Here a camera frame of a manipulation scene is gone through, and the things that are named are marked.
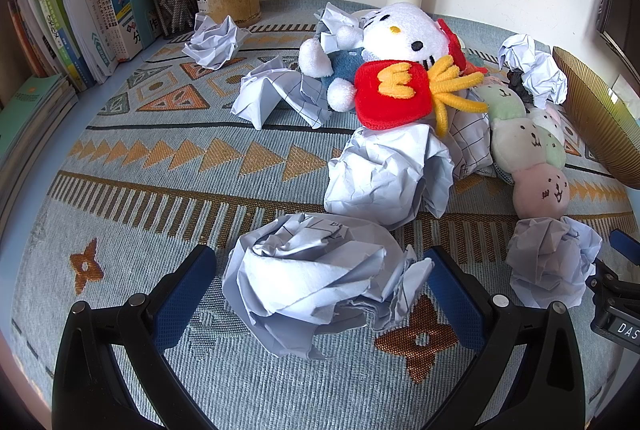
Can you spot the red fries plush toy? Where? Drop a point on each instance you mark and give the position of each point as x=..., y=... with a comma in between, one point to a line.
x=395, y=94

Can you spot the stack of flat books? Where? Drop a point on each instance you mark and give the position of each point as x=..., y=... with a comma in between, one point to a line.
x=30, y=114

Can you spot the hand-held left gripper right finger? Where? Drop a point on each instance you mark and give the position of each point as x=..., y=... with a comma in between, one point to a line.
x=452, y=305

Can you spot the crumpled checked paper sheet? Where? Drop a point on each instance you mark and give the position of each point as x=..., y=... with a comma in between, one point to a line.
x=472, y=144

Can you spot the small black object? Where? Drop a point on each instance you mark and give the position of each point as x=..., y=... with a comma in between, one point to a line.
x=520, y=84

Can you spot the blue patterned woven table mat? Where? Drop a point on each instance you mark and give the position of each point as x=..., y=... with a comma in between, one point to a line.
x=150, y=210

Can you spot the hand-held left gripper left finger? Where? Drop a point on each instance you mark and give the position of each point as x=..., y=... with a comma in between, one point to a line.
x=182, y=305

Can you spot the black mesh pen holder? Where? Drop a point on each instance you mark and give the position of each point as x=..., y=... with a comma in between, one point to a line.
x=175, y=9

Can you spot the large white paper ball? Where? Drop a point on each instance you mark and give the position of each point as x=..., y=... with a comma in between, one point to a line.
x=310, y=275

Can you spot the black computer monitor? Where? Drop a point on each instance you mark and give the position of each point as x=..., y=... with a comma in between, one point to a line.
x=617, y=4

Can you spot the pastel dango plush toy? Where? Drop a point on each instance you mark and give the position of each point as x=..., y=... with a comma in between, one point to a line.
x=542, y=192

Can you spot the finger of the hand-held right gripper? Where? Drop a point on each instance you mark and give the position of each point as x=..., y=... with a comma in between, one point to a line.
x=625, y=246

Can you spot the white cat plush toy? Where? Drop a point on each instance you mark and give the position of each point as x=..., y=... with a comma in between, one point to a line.
x=400, y=29

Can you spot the lined paper sheet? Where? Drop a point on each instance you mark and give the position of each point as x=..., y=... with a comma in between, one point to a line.
x=270, y=92

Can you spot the amber ribbed glass bowl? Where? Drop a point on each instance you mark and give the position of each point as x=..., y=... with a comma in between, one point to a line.
x=600, y=119

